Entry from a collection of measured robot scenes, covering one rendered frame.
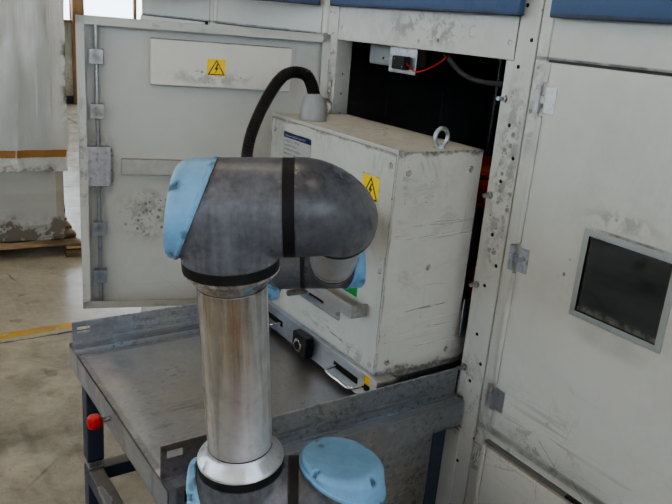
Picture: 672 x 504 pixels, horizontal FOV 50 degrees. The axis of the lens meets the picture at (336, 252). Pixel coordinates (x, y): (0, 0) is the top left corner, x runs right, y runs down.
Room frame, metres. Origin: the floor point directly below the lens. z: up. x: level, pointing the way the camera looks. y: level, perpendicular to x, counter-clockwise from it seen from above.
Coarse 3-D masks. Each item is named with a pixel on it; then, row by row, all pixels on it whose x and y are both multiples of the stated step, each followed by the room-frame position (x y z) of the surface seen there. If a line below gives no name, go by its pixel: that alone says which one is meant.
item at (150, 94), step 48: (96, 48) 1.76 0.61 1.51; (144, 48) 1.81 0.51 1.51; (192, 48) 1.82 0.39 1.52; (240, 48) 1.86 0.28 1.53; (288, 48) 1.89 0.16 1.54; (96, 96) 1.76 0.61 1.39; (144, 96) 1.81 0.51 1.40; (192, 96) 1.85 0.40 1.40; (240, 96) 1.89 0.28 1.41; (288, 96) 1.92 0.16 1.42; (96, 144) 1.76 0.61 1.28; (144, 144) 1.81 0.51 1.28; (192, 144) 1.85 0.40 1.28; (240, 144) 1.89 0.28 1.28; (96, 192) 1.78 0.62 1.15; (144, 192) 1.81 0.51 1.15; (96, 240) 1.78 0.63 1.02; (144, 240) 1.81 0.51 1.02; (96, 288) 1.78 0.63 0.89; (144, 288) 1.81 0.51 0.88; (192, 288) 1.85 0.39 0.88
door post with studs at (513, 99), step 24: (528, 0) 1.40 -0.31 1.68; (528, 24) 1.39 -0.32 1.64; (528, 48) 1.39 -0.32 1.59; (528, 72) 1.38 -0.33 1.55; (504, 96) 1.42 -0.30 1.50; (504, 120) 1.42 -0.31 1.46; (504, 144) 1.40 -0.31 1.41; (504, 168) 1.40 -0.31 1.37; (504, 192) 1.39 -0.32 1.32; (504, 216) 1.38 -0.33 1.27; (480, 240) 1.43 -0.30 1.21; (480, 264) 1.42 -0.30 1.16; (480, 288) 1.41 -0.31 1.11; (480, 312) 1.40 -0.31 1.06; (480, 336) 1.39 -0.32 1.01; (480, 360) 1.38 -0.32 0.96; (480, 384) 1.37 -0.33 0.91; (456, 456) 1.40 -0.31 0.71; (456, 480) 1.40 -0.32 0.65
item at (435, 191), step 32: (320, 128) 1.56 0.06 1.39; (352, 128) 1.61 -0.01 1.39; (384, 128) 1.65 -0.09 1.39; (416, 160) 1.36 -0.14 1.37; (448, 160) 1.41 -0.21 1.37; (480, 160) 1.46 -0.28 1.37; (416, 192) 1.37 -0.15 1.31; (448, 192) 1.42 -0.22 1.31; (416, 224) 1.37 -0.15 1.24; (448, 224) 1.42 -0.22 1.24; (416, 256) 1.38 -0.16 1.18; (448, 256) 1.43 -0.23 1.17; (384, 288) 1.34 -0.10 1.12; (416, 288) 1.39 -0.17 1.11; (448, 288) 1.44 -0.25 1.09; (384, 320) 1.34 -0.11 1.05; (416, 320) 1.39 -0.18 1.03; (448, 320) 1.45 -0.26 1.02; (384, 352) 1.35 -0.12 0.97; (416, 352) 1.40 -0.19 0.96; (448, 352) 1.45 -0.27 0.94
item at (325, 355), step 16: (272, 304) 1.67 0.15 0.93; (272, 320) 1.66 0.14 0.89; (288, 320) 1.60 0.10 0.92; (288, 336) 1.60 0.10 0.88; (320, 352) 1.48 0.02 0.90; (336, 352) 1.43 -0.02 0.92; (336, 368) 1.43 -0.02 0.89; (352, 368) 1.38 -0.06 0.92; (352, 384) 1.37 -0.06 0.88; (384, 384) 1.32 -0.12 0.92
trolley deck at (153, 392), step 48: (192, 336) 1.62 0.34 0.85; (96, 384) 1.34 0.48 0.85; (144, 384) 1.36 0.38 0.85; (192, 384) 1.38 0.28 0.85; (288, 384) 1.41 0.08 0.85; (336, 384) 1.43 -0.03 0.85; (144, 432) 1.18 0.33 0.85; (192, 432) 1.19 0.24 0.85; (336, 432) 1.24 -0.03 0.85; (384, 432) 1.28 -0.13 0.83; (432, 432) 1.35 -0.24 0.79; (144, 480) 1.10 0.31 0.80
